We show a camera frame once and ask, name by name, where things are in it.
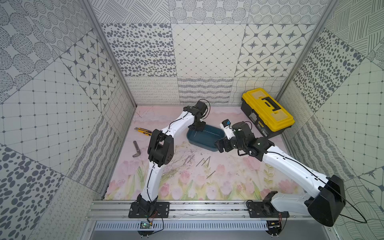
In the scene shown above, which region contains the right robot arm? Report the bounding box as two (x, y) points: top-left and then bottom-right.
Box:
(215, 120), (346, 227)

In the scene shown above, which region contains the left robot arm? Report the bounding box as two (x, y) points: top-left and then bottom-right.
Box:
(137, 99), (211, 212)

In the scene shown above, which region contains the teal plastic storage box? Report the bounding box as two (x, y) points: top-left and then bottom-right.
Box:
(187, 125), (226, 152)

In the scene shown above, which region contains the yellow black toolbox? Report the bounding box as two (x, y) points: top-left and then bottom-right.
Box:
(241, 88), (295, 139)

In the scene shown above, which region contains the pink floral table mat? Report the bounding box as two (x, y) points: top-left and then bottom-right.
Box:
(105, 106), (303, 201)

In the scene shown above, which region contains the yellow utility knife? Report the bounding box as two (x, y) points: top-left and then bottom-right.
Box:
(135, 127), (152, 136)

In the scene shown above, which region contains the grey metal angle tool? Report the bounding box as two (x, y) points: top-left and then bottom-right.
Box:
(133, 141), (141, 158)

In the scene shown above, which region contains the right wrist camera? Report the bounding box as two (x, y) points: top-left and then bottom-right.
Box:
(220, 119), (235, 140)

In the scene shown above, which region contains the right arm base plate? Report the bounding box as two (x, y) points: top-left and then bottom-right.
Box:
(246, 200), (290, 219)

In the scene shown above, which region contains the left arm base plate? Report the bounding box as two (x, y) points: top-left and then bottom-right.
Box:
(129, 202), (170, 219)

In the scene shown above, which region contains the aluminium mounting rail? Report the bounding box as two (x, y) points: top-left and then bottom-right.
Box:
(85, 200), (313, 221)

